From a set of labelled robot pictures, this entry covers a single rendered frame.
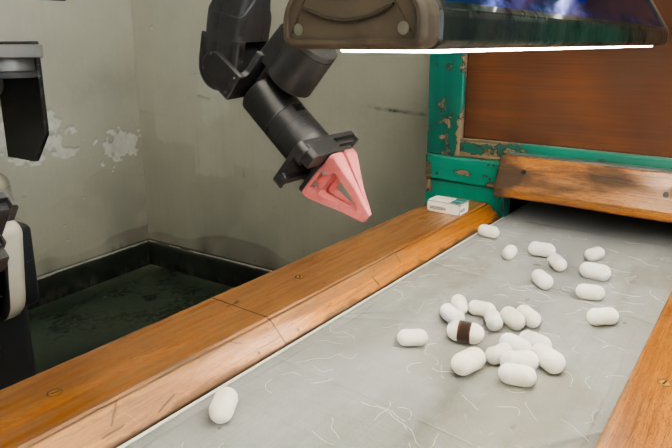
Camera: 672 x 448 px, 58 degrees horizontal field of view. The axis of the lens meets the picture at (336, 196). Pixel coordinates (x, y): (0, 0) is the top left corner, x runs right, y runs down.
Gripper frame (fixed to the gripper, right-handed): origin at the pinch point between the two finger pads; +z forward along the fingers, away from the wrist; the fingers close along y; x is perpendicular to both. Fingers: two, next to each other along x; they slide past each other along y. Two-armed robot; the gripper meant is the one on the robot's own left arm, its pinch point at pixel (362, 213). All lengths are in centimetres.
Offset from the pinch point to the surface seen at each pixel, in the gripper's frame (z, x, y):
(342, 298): 5.2, 9.6, -0.8
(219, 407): 8.9, 5.4, -25.3
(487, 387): 21.6, -3.0, -6.8
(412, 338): 14.0, 1.9, -4.8
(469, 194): -0.4, 11.8, 47.0
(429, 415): 19.9, -1.6, -13.8
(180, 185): -106, 149, 116
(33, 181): -128, 155, 61
